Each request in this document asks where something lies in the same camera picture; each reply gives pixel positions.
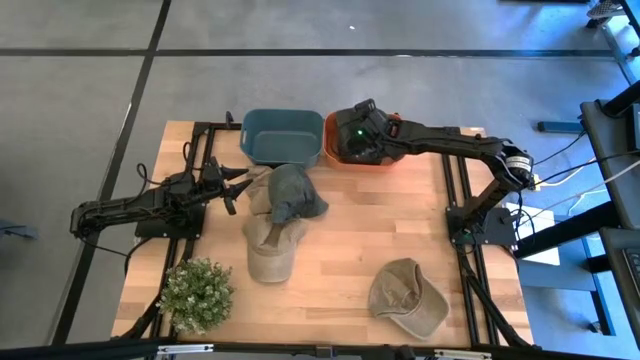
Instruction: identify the orange plastic bin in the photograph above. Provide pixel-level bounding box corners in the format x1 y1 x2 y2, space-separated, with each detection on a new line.
323 110 404 174

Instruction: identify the black camera rig beam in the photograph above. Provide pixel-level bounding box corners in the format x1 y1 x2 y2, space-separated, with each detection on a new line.
0 338 640 360

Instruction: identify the white cable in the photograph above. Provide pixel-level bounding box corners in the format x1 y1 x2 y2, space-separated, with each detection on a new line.
568 158 640 200

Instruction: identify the black desk with keyboard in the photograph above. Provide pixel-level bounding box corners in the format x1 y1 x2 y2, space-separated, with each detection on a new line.
598 226 640 347

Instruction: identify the green artificial potted plant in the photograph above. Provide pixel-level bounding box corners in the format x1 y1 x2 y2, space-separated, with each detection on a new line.
155 256 237 337

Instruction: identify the black side desk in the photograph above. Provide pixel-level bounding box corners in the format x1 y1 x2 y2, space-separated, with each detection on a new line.
514 78 640 259

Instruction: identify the blue floor bar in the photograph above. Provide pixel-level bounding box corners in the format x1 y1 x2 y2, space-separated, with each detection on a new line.
536 120 585 135

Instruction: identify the teal plastic bin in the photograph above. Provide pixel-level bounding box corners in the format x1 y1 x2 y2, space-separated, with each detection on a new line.
239 108 326 169

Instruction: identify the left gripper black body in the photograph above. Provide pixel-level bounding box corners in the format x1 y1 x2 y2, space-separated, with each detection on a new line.
201 156 237 217

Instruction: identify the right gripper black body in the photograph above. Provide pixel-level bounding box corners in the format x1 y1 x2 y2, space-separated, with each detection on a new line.
344 98 404 157

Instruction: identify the white box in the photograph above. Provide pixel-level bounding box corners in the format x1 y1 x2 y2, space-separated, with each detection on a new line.
503 201 562 268

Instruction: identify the silver metal bracket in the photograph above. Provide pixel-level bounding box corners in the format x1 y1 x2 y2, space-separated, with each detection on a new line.
433 348 494 360
156 343 216 356

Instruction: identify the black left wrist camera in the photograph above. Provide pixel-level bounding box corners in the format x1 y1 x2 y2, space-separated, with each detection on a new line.
167 171 199 197

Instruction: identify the beige cap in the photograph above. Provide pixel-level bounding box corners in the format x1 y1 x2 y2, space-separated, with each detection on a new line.
367 257 451 342
241 214 311 285
244 164 277 218

